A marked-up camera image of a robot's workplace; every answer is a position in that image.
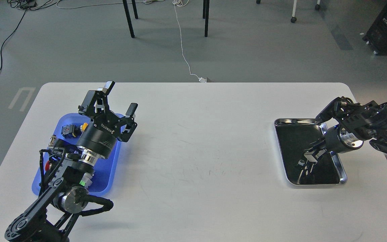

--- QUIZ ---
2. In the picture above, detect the red black push button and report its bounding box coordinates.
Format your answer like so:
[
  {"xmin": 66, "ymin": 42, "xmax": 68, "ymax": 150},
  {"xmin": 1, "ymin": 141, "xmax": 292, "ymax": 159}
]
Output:
[{"xmin": 44, "ymin": 160, "xmax": 52, "ymax": 172}]

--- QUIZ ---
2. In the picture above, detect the silver metal tray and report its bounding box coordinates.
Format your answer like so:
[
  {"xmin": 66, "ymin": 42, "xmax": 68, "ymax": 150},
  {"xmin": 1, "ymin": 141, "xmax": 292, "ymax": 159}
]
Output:
[{"xmin": 274, "ymin": 118, "xmax": 347, "ymax": 188}]

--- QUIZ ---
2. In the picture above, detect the white caster leg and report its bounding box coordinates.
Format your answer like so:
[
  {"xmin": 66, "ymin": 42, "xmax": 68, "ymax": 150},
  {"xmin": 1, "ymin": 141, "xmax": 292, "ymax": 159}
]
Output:
[{"xmin": 290, "ymin": 0, "xmax": 321, "ymax": 23}]

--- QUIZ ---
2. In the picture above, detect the black table leg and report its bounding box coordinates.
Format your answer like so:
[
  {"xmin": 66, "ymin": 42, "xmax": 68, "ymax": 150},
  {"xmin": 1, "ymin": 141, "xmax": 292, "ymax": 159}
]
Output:
[
  {"xmin": 122, "ymin": 0, "xmax": 138, "ymax": 38},
  {"xmin": 202, "ymin": 0, "xmax": 210, "ymax": 37}
]

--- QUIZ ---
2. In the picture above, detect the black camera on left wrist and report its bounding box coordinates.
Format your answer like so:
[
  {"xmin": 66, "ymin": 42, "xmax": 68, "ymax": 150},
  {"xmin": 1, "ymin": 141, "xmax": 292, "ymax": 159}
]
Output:
[{"xmin": 40, "ymin": 135, "xmax": 79, "ymax": 163}]

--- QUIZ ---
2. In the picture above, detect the black floor cable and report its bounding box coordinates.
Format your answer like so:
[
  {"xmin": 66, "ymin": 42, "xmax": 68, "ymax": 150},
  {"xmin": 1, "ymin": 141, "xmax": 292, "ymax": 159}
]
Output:
[{"xmin": 0, "ymin": 0, "xmax": 56, "ymax": 121}]

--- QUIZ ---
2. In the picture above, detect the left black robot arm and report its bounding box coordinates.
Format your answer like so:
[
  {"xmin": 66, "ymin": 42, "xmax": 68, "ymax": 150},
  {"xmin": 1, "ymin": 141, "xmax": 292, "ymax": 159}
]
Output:
[{"xmin": 4, "ymin": 81, "xmax": 138, "ymax": 242}]

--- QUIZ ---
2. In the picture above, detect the black table leg right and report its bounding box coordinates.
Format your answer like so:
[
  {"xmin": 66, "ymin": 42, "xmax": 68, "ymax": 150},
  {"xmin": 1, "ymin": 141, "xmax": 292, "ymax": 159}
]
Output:
[{"xmin": 202, "ymin": 0, "xmax": 210, "ymax": 37}]

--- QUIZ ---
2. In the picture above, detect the black table leg left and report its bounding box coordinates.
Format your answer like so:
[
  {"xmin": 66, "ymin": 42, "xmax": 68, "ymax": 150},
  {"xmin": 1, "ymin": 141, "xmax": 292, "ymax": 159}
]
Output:
[{"xmin": 122, "ymin": 0, "xmax": 138, "ymax": 38}]

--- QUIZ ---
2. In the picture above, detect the white floor cable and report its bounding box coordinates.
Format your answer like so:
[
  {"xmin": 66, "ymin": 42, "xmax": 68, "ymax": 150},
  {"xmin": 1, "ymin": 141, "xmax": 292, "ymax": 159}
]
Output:
[{"xmin": 143, "ymin": 0, "xmax": 207, "ymax": 83}]

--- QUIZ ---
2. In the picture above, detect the yellow mushroom push button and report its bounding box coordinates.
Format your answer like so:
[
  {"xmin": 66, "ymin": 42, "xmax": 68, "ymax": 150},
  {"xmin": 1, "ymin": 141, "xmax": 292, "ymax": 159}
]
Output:
[{"xmin": 60, "ymin": 123, "xmax": 88, "ymax": 139}]

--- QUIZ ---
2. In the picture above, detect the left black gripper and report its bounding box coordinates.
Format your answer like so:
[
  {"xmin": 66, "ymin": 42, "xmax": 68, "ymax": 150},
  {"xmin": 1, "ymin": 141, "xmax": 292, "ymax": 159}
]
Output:
[{"xmin": 76, "ymin": 81, "xmax": 138, "ymax": 159}]

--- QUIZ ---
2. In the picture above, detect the blue plastic tray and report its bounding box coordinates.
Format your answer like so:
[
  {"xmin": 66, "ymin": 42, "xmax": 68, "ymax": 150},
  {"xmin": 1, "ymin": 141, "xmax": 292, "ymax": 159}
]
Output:
[{"xmin": 31, "ymin": 112, "xmax": 123, "ymax": 197}]

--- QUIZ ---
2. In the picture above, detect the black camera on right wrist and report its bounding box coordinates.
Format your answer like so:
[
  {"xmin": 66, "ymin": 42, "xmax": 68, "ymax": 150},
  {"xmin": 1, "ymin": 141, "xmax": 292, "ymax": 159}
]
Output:
[{"xmin": 315, "ymin": 96, "xmax": 353, "ymax": 123}]

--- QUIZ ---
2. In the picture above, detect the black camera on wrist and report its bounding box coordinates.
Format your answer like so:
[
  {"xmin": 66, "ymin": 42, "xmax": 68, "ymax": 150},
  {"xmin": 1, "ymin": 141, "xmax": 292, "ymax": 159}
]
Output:
[
  {"xmin": 40, "ymin": 135, "xmax": 79, "ymax": 163},
  {"xmin": 315, "ymin": 96, "xmax": 353, "ymax": 123}
]

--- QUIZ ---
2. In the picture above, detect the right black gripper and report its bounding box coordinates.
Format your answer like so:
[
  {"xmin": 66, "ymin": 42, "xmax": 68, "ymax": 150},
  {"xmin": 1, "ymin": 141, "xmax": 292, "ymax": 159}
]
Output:
[{"xmin": 304, "ymin": 125, "xmax": 364, "ymax": 163}]

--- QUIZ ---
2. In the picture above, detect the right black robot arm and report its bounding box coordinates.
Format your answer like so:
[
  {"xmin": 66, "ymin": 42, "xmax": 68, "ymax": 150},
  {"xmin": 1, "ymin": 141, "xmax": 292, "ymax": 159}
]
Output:
[{"xmin": 304, "ymin": 96, "xmax": 387, "ymax": 163}]

